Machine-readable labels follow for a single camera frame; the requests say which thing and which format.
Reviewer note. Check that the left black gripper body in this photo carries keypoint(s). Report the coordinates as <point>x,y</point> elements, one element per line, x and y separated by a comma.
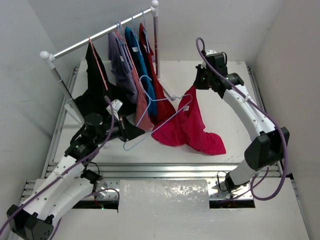
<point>125,128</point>

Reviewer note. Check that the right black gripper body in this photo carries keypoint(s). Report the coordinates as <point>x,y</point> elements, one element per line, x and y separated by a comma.
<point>204,79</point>

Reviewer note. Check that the magenta t-shirt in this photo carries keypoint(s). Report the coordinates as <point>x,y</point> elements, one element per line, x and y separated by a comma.
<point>187,128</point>

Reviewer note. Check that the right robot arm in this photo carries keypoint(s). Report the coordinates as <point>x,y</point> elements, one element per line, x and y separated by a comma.
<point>266,146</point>

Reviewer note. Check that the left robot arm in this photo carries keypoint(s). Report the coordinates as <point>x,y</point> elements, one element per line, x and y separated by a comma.
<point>71,180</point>

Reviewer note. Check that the salmon pink t-shirt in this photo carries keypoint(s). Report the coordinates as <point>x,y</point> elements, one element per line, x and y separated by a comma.
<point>142,119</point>

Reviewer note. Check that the dark red t-shirt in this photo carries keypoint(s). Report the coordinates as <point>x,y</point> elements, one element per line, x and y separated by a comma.
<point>164,107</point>

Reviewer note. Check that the black t-shirt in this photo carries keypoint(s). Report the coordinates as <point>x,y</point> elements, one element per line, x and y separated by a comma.
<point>93,99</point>

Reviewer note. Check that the purple t-shirt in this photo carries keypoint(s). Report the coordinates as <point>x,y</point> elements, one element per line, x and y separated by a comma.
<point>121,67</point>

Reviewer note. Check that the blue hanger in red shirt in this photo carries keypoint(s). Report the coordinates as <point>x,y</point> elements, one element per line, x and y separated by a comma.
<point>145,33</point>

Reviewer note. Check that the blue hanger in purple shirt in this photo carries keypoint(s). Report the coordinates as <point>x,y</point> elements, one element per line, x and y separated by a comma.
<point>122,40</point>

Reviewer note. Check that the teal t-shirt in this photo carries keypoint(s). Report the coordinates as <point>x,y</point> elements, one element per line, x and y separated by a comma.
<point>138,59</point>

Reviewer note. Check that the blue hanger in teal shirt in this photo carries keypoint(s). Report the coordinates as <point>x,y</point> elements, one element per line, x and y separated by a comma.
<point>135,32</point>

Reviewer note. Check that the silver clothes rack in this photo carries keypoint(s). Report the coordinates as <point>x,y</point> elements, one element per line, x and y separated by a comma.
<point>50,59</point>

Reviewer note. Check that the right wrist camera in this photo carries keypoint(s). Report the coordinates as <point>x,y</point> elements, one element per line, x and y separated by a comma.
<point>209,53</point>

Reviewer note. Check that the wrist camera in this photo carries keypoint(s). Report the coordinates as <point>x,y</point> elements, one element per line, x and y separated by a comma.
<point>116,106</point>
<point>209,53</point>

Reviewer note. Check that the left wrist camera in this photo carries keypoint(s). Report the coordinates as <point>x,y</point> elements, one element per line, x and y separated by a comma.
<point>116,106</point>

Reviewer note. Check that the aluminium rail frame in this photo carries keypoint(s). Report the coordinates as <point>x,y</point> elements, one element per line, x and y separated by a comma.
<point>165,192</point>

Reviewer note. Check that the pink wire hanger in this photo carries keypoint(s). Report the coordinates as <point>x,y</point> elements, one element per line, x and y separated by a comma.
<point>97,63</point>

